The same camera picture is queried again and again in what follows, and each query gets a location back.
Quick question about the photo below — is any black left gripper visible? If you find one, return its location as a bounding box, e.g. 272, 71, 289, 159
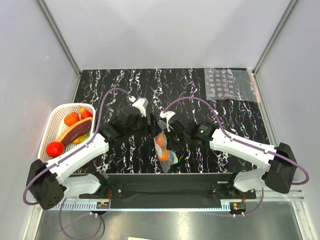
125, 112, 162, 138

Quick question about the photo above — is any peach toy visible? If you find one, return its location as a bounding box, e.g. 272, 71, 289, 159
155, 132, 167, 148

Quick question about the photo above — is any clear zip bag blue zipper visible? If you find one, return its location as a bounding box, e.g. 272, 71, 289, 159
153, 119, 178, 174

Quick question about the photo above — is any green orange mango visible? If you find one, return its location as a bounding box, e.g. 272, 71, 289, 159
157, 147, 172, 162

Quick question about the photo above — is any orange pumpkin toy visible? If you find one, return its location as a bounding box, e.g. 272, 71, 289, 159
64, 112, 80, 127

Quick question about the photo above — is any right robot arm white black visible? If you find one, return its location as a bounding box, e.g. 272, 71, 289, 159
164, 120, 297, 199

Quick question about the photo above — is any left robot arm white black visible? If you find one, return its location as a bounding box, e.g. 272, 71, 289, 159
25, 105, 161, 210

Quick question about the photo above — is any red pepper toy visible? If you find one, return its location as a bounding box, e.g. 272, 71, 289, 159
80, 108, 93, 120

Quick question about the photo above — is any yellow orange fruit toy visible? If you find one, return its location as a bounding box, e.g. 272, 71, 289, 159
72, 134, 87, 145

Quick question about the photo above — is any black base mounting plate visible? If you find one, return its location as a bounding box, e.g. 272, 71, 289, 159
48, 172, 288, 210

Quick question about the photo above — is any white plastic basket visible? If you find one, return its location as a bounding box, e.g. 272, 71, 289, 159
37, 103, 96, 163

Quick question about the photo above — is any clear bags pink dots stack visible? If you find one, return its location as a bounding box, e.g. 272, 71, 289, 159
204, 68, 261, 103

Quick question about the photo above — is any red tomato toy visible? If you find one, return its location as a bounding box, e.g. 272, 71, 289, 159
46, 141, 65, 158

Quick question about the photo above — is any left connector board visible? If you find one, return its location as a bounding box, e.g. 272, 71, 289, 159
96, 199, 110, 209

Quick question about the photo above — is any connector board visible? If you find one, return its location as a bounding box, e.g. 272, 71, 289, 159
230, 201, 247, 215
96, 199, 110, 209

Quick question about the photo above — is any right connector board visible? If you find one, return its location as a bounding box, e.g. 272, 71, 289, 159
230, 201, 247, 215

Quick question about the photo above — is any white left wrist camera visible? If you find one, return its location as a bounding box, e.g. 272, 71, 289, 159
132, 98, 149, 117

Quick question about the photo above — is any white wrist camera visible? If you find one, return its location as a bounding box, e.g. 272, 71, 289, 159
132, 98, 149, 117
160, 111, 176, 132

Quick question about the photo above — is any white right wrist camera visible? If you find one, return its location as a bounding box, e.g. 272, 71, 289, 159
160, 111, 176, 132

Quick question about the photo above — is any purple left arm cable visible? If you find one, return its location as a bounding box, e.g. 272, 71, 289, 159
22, 87, 136, 240

